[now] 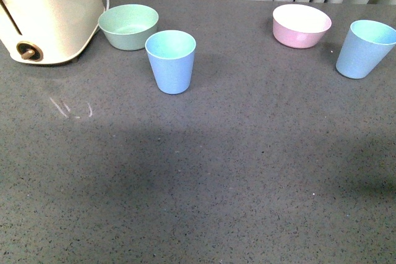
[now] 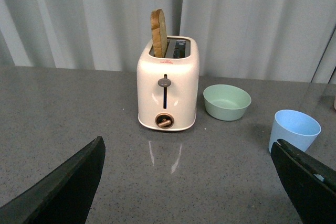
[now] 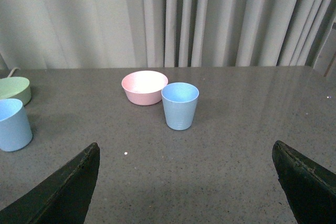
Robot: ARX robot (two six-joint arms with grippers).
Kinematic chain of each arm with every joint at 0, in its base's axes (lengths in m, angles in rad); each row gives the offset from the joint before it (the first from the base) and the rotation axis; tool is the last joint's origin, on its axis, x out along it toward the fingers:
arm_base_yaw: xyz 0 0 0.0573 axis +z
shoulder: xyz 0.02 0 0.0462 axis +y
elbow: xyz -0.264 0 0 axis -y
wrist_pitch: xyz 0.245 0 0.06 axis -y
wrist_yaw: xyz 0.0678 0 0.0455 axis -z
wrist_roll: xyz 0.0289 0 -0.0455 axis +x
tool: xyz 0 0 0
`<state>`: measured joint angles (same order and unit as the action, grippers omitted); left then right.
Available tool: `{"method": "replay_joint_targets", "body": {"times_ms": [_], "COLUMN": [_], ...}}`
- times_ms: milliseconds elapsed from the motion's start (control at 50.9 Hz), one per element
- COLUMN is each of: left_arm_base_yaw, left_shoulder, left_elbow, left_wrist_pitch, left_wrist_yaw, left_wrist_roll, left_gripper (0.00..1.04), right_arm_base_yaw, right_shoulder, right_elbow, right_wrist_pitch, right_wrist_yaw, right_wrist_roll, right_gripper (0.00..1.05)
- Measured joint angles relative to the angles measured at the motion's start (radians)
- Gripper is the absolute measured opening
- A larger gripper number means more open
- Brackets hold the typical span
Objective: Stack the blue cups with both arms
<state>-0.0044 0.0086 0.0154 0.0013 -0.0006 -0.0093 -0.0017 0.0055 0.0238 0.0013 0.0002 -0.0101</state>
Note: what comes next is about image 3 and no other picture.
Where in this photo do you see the pink plastic bowl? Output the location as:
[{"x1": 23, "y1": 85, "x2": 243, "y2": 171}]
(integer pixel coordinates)
[{"x1": 121, "y1": 70, "x2": 169, "y2": 106}]

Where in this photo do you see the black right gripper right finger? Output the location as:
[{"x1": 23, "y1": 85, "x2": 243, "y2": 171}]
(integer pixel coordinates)
[{"x1": 272, "y1": 141, "x2": 335, "y2": 223}]

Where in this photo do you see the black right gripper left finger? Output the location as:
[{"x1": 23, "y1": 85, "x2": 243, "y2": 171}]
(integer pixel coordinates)
[{"x1": 1, "y1": 143, "x2": 100, "y2": 223}]

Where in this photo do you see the blue plastic cup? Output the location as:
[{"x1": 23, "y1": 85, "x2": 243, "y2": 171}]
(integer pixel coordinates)
[
  {"x1": 1, "y1": 98, "x2": 33, "y2": 152},
  {"x1": 161, "y1": 82, "x2": 200, "y2": 131}
]

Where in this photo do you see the white power cable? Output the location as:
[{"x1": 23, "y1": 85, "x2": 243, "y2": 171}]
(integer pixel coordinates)
[{"x1": 5, "y1": 67, "x2": 22, "y2": 78}]

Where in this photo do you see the green plastic bowl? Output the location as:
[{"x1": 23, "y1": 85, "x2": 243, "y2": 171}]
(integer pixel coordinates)
[{"x1": 0, "y1": 77, "x2": 32, "y2": 105}]

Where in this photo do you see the grey pleated curtain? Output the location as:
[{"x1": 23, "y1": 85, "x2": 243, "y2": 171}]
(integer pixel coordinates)
[{"x1": 1, "y1": 0, "x2": 335, "y2": 70}]

